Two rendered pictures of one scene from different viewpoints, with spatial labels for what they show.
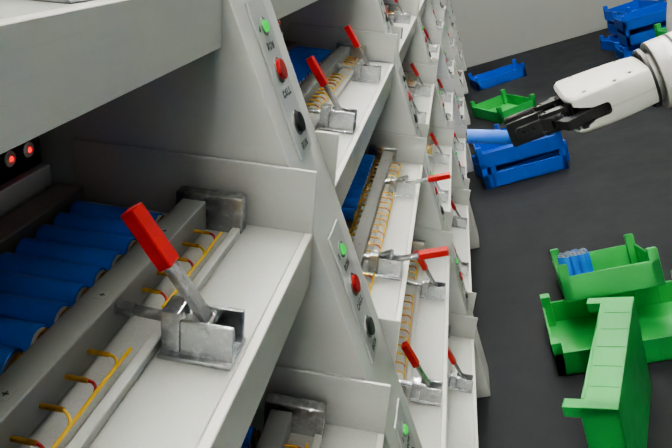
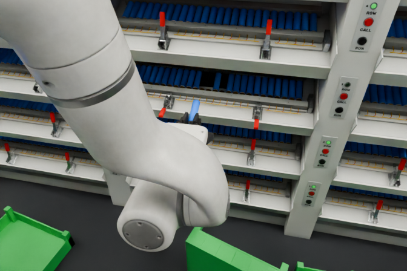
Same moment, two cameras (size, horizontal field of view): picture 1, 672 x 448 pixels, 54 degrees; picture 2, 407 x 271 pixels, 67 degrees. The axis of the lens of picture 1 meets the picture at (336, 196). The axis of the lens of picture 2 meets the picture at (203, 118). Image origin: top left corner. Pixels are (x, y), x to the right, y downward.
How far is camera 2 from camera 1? 1.13 m
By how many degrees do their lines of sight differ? 76
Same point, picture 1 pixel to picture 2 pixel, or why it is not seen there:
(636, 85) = not seen: hidden behind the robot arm
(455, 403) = (233, 192)
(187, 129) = not seen: outside the picture
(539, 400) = (274, 256)
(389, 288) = (157, 104)
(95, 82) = not seen: outside the picture
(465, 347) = (280, 205)
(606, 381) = (206, 244)
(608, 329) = (249, 262)
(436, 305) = (241, 161)
